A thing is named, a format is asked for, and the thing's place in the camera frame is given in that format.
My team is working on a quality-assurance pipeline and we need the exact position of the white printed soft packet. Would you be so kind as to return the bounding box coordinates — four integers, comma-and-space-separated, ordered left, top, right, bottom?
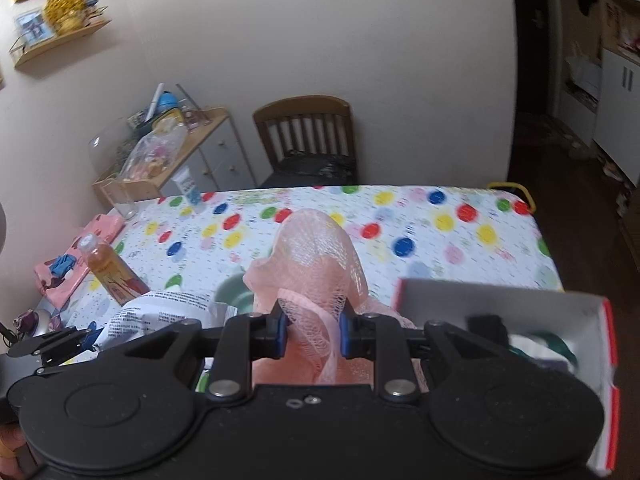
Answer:
93, 287, 238, 352

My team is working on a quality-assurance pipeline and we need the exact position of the pink mesh bath pouf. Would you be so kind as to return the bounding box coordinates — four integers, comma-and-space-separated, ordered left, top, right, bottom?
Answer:
244, 209, 414, 386

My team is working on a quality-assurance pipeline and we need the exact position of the pale green ceramic cup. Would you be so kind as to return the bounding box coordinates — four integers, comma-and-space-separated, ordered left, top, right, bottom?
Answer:
214, 266, 254, 314

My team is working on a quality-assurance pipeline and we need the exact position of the pink patterned plastic bag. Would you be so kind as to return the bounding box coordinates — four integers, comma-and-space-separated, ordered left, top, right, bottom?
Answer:
34, 214, 125, 310

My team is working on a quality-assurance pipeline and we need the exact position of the amber drink plastic bottle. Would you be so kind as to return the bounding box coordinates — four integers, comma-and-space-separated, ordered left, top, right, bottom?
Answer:
78, 233, 150, 306

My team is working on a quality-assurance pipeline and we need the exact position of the colourful balloon print tablecloth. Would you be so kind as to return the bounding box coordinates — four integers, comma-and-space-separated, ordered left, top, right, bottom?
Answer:
60, 184, 565, 361

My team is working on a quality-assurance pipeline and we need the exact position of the clear drinking glass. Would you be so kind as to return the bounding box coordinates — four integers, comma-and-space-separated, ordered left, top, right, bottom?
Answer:
102, 180, 138, 220

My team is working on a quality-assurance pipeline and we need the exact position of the white blue tube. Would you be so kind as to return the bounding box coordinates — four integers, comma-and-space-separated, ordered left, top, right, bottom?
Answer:
171, 165, 205, 214

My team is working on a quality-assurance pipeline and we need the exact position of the red and white cardboard box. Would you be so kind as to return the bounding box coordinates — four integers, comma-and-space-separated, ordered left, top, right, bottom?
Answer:
393, 278, 620, 477

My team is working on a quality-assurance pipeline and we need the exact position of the clear bag of snacks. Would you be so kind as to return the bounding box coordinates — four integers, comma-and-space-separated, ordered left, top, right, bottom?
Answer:
118, 117, 189, 181

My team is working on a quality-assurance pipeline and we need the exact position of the dark wooden chair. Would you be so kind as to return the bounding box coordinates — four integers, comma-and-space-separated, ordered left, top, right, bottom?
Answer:
253, 96, 359, 188

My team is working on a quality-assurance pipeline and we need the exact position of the golden ornament figure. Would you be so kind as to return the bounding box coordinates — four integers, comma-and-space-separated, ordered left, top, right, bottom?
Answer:
43, 0, 86, 36

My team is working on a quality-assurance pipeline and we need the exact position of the wooden wall shelf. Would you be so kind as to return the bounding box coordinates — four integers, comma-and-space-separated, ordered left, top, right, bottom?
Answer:
9, 8, 111, 68

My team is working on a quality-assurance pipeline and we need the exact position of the white wall cabinet unit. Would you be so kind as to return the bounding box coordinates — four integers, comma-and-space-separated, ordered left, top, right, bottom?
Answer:
549, 0, 639, 184

